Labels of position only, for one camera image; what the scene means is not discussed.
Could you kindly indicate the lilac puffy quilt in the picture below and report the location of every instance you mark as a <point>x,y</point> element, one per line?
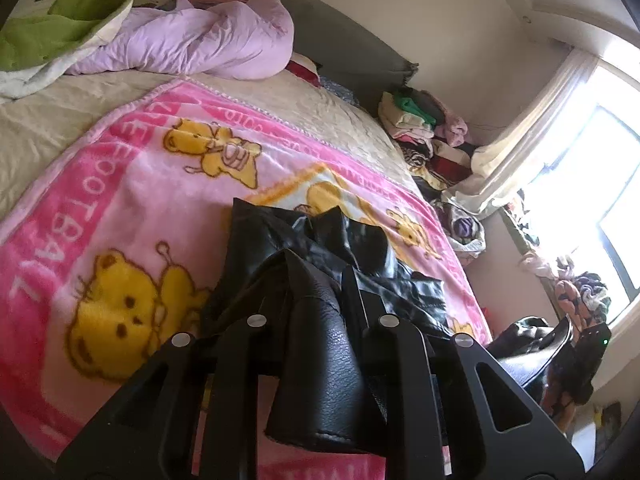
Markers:
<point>233,40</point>

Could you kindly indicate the cream window curtain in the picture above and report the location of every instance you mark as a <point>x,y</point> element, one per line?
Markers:
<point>502,167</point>

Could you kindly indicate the beige quilted bed cover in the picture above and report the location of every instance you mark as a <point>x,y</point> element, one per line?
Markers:
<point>36,129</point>

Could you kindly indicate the green and white blanket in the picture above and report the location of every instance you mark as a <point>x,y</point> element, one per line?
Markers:
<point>37,50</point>

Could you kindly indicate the red and white pillow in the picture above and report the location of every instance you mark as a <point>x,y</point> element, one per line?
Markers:
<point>304,68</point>

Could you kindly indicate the pink cartoon fleece blanket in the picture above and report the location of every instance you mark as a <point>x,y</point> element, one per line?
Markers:
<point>120,240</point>

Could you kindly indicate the dark grey bed headboard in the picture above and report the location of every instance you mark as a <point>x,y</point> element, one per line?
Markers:
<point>347,53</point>

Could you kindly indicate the floral cloth bundle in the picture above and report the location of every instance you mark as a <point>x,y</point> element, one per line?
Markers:
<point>465,233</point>

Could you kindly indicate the pile of folded clothes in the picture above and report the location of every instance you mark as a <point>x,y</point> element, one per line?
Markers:
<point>434,142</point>

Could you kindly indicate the black leather jacket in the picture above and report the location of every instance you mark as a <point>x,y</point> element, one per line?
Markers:
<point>288,266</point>

